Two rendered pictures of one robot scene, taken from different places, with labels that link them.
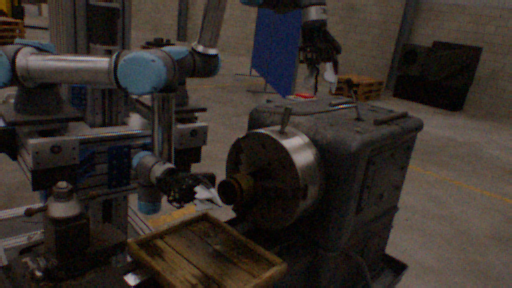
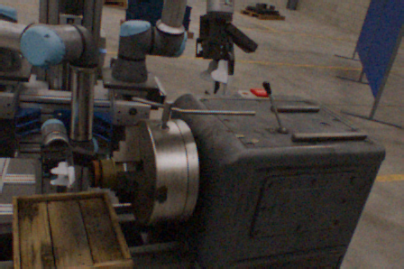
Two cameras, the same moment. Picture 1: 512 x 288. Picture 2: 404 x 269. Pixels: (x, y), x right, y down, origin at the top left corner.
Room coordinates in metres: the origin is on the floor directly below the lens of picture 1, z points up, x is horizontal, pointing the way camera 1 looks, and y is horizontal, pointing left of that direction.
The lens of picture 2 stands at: (0.11, -0.60, 1.73)
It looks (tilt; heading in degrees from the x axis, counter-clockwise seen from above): 24 degrees down; 23
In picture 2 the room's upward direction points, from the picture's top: 11 degrees clockwise
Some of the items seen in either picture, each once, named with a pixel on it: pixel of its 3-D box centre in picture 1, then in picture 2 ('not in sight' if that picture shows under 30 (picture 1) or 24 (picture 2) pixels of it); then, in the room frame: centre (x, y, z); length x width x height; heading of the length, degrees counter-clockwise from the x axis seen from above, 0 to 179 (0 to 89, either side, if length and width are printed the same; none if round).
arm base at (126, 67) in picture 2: (171, 91); (131, 65); (1.55, 0.38, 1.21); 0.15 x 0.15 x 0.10
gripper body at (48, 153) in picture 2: (179, 186); (57, 158); (0.96, 0.20, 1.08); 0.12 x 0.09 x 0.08; 50
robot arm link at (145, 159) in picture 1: (150, 167); (54, 135); (1.07, 0.31, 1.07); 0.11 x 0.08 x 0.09; 50
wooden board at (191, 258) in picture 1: (206, 257); (68, 232); (0.91, 0.10, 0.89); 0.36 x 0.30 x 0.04; 50
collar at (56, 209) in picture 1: (63, 203); not in sight; (0.69, 0.39, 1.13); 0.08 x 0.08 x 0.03
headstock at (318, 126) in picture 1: (331, 157); (264, 168); (1.42, -0.31, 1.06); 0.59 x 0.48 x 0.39; 140
